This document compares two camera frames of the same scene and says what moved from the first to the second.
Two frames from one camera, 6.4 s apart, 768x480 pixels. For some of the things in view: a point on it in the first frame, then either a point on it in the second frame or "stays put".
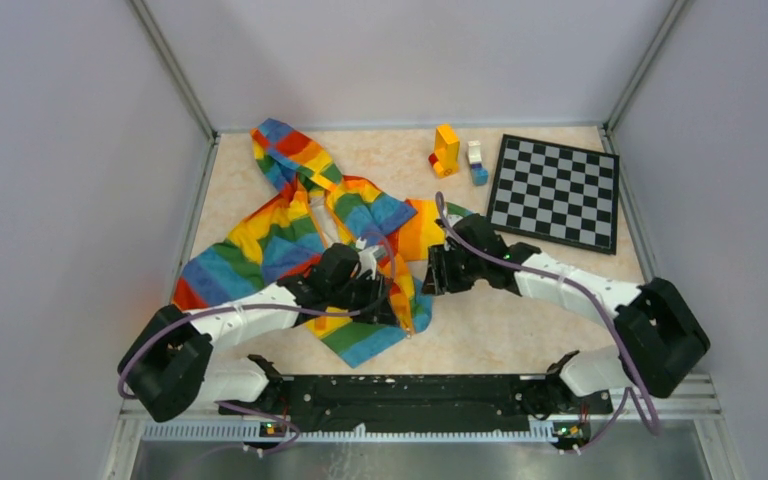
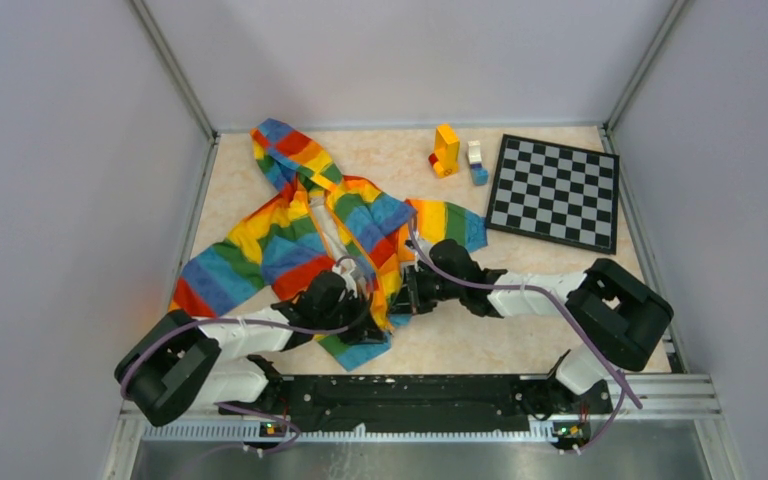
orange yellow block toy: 445,158 stays put
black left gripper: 376,289 → 367,332
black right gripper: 439,277 → 410,300
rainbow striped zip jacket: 293,221 stays put
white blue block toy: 479,173 stays put
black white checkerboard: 556,192 stays put
